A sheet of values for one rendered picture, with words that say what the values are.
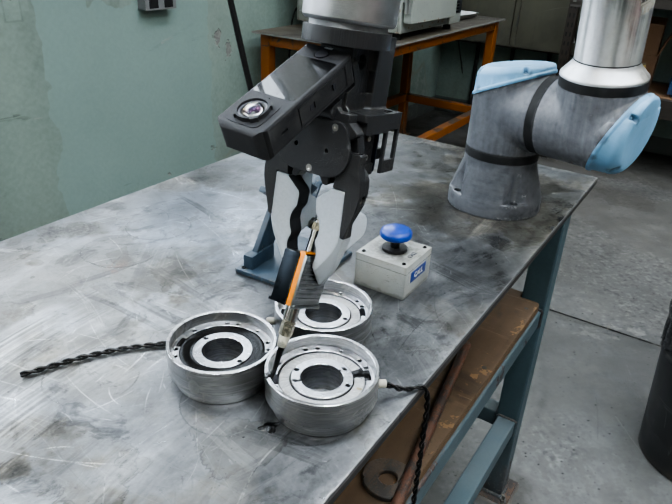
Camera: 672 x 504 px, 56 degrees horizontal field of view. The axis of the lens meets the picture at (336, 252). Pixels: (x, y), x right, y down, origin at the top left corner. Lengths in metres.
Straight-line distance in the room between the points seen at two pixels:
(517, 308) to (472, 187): 0.35
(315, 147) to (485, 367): 0.68
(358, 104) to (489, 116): 0.48
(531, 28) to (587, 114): 3.47
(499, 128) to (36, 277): 0.67
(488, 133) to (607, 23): 0.23
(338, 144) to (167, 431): 0.29
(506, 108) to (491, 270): 0.25
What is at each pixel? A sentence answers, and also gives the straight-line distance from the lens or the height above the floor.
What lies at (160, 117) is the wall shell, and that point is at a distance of 2.66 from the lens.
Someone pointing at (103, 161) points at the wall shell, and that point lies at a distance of 2.52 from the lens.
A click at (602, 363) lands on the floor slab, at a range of 2.20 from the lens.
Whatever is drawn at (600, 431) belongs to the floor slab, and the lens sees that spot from 1.93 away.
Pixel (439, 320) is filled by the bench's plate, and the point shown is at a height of 0.80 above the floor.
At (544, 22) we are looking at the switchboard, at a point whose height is 0.73.
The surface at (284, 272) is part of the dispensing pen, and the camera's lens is 0.54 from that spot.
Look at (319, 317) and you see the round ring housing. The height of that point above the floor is 0.81.
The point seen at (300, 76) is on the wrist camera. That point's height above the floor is 1.10.
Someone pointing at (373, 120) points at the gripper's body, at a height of 1.06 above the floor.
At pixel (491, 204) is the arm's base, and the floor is 0.82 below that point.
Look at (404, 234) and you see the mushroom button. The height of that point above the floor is 0.87.
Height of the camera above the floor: 1.20
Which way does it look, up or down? 27 degrees down
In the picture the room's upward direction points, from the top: 3 degrees clockwise
